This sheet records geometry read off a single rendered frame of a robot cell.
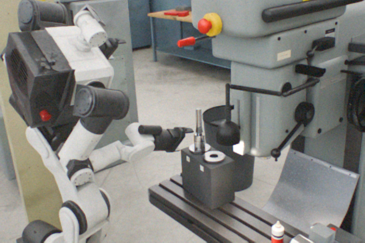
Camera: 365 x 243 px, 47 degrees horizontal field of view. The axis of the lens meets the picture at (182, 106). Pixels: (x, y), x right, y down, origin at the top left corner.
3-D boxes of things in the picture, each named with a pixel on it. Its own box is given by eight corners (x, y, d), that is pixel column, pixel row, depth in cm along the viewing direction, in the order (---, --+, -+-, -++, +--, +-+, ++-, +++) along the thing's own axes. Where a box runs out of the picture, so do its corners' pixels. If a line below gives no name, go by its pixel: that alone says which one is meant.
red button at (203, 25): (206, 35, 108) (206, 19, 107) (195, 33, 111) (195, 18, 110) (215, 33, 110) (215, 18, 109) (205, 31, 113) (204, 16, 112)
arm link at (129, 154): (155, 152, 158) (123, 167, 152) (143, 135, 162) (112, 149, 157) (155, 141, 153) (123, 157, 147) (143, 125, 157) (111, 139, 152)
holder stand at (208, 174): (211, 210, 168) (210, 166, 161) (182, 186, 186) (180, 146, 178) (235, 200, 174) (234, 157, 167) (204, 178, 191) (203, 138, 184)
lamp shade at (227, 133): (211, 142, 125) (211, 123, 123) (223, 134, 130) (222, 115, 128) (233, 148, 121) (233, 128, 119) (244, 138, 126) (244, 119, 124)
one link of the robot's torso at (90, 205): (66, 238, 166) (18, 130, 163) (100, 216, 179) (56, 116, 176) (86, 237, 156) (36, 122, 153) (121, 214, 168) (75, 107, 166)
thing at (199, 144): (198, 144, 180) (197, 132, 178) (207, 146, 177) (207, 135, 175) (192, 148, 176) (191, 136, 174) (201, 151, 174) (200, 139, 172)
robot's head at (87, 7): (80, 35, 131) (97, 18, 130) (67, 18, 135) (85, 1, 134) (91, 42, 137) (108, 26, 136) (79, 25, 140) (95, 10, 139)
